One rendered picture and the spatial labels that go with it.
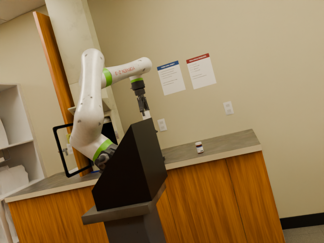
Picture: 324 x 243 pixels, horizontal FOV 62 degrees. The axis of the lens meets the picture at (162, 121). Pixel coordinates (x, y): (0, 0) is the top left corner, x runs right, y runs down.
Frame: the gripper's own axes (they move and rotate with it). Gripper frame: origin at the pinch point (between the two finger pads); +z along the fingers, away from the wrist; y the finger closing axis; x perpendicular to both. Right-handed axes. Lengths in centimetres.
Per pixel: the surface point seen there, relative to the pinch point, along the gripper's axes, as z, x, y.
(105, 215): 35, -1, 85
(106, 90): -28.5, -33.3, -16.6
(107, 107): -15.1, -33.9, -11.4
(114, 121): -2.8, -33.4, -16.4
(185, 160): 34.3, 22.8, 13.3
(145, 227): 46, 13, 78
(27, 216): 54, -118, 11
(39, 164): 22, -150, -55
